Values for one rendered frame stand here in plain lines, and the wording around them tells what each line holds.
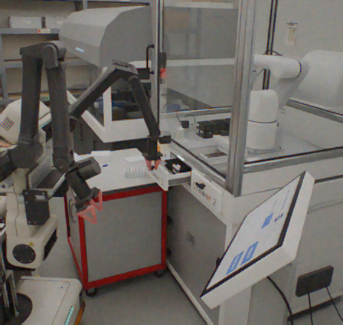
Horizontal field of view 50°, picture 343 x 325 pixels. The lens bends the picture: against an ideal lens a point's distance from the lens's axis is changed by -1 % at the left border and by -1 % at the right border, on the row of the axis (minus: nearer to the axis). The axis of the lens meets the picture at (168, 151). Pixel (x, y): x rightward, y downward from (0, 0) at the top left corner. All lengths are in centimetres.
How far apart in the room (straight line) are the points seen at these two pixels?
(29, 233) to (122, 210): 73
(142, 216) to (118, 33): 127
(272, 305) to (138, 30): 204
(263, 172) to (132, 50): 142
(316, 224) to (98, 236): 125
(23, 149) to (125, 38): 155
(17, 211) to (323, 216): 156
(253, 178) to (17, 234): 107
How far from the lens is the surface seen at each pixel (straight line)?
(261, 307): 131
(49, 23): 564
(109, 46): 268
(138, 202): 228
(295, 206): 114
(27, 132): 135
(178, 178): 202
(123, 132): 283
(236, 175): 166
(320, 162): 198
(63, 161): 133
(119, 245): 239
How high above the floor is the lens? 170
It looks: 20 degrees down
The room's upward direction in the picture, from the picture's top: 1 degrees clockwise
